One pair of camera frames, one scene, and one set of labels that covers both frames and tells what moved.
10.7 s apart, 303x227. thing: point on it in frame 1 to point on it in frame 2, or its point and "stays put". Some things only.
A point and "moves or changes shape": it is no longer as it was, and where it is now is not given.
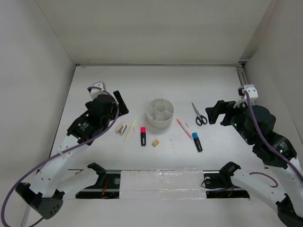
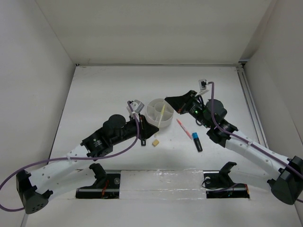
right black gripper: [221, 106] to [178, 102]
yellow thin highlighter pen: [131, 126] moves or changes shape
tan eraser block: [155, 143] stays put
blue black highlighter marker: [197, 141] stays put
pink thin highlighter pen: [184, 128] stays put
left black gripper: [122, 108] to [146, 129]
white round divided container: [160, 112] stays put
